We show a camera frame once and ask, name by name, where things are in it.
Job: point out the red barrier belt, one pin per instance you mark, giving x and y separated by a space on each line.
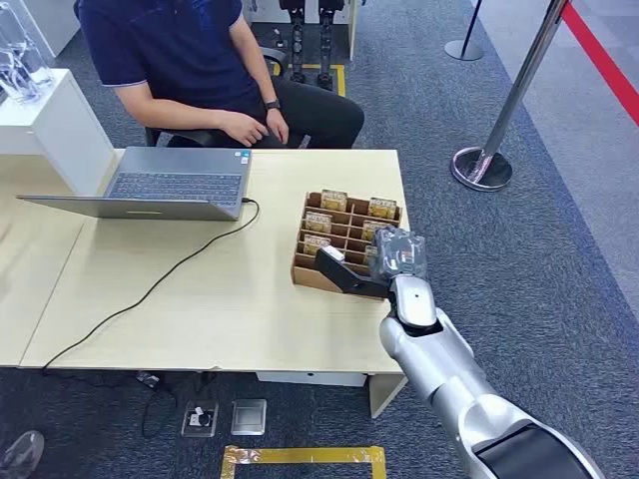
604 63

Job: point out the yellow floor tape frame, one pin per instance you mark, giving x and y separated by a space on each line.
299 455
341 79

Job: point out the white display pedestal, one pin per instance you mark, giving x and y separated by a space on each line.
55 129

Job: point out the person's left forearm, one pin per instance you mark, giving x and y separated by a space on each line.
254 63

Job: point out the yellow printed card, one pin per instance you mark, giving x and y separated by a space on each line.
371 229
313 244
381 207
370 254
333 199
318 222

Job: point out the open floor socket box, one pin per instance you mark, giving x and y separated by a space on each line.
199 419

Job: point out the black power adapter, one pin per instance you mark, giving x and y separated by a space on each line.
147 379

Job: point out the person's right hand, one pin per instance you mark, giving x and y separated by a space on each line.
245 127

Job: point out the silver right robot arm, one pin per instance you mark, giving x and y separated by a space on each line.
449 377

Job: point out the chrome stanchion post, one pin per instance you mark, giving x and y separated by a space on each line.
504 106

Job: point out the black wristwatch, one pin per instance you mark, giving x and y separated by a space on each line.
273 104

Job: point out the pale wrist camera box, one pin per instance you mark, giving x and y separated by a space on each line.
334 253

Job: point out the white desk drawer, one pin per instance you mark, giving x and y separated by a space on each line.
312 379

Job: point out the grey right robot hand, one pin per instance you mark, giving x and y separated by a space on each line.
396 254

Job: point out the person's right forearm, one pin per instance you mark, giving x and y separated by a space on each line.
170 112

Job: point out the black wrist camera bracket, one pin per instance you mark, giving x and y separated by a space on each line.
352 278

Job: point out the closed steel floor socket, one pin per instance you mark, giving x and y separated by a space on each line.
248 417

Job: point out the black robot leg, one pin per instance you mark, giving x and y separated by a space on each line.
325 43
297 40

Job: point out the pale desk leg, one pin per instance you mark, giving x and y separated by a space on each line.
384 393

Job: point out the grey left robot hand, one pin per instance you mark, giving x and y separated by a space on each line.
20 455

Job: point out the clear glass ornament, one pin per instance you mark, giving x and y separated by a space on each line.
23 63

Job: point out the dark stanchion post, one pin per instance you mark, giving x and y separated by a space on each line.
467 43

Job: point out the person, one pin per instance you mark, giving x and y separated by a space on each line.
189 53

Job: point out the grey open laptop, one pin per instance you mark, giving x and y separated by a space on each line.
174 185

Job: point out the person's left hand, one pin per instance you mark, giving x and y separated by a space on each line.
277 125

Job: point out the brown compartment card holder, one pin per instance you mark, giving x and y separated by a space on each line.
319 278

